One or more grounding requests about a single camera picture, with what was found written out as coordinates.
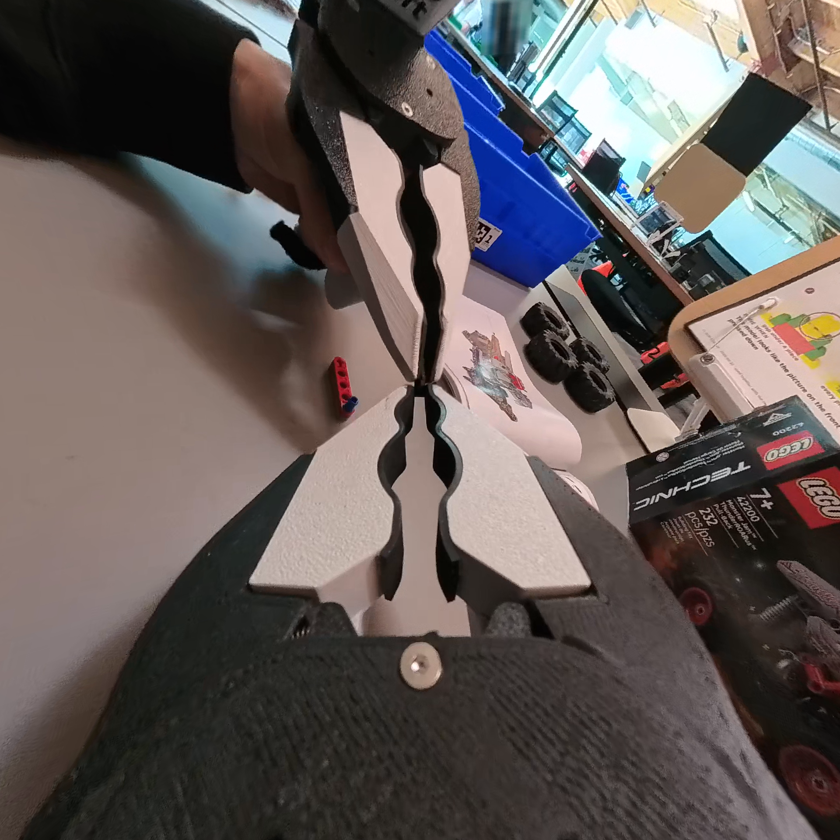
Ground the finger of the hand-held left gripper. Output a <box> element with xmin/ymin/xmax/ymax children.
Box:
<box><xmin>419</xmin><ymin>165</ymin><xmax>472</xmax><ymax>384</ymax></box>
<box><xmin>336</xmin><ymin>110</ymin><xmax>431</xmax><ymax>383</ymax></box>

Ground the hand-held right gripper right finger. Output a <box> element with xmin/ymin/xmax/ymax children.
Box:
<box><xmin>424</xmin><ymin>385</ymin><xmax>593</xmax><ymax>636</ymax></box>

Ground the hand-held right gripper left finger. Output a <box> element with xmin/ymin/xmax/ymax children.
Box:
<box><xmin>248</xmin><ymin>385</ymin><xmax>416</xmax><ymax>636</ymax></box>

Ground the person's left forearm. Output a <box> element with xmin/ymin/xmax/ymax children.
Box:
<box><xmin>0</xmin><ymin>0</ymin><xmax>263</xmax><ymax>194</ymax></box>

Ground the grey desk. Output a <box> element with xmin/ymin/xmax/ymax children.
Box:
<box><xmin>0</xmin><ymin>134</ymin><xmax>683</xmax><ymax>788</ymax></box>

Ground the person's left hand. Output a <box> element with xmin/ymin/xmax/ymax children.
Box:
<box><xmin>231</xmin><ymin>39</ymin><xmax>350</xmax><ymax>271</ymax></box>

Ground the small blue storage bin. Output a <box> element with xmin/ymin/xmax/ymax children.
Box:
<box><xmin>459</xmin><ymin>121</ymin><xmax>601</xmax><ymax>287</ymax></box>

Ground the large blue storage bin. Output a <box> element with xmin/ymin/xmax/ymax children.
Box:
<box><xmin>425</xmin><ymin>29</ymin><xmax>506</xmax><ymax>119</ymax></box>

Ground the open instruction booklet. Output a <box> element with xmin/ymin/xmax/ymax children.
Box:
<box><xmin>433</xmin><ymin>294</ymin><xmax>599</xmax><ymax>509</ymax></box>

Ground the red toy beam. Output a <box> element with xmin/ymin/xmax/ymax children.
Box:
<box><xmin>330</xmin><ymin>356</ymin><xmax>353</xmax><ymax>419</ymax></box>

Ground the black office chair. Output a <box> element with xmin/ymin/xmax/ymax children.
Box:
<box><xmin>581</xmin><ymin>233</ymin><xmax>690</xmax><ymax>352</ymax></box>

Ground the black building set box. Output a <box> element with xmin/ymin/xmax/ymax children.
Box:
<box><xmin>625</xmin><ymin>395</ymin><xmax>840</xmax><ymax>834</ymax></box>

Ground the beige hanging panel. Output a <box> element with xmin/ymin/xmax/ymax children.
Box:
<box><xmin>656</xmin><ymin>143</ymin><xmax>748</xmax><ymax>234</ymax></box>

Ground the wood framed instruction board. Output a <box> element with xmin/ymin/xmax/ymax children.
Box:
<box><xmin>668</xmin><ymin>236</ymin><xmax>840</xmax><ymax>434</ymax></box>

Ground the black hanging sign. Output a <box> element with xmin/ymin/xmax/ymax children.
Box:
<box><xmin>702</xmin><ymin>71</ymin><xmax>813</xmax><ymax>177</ymax></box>

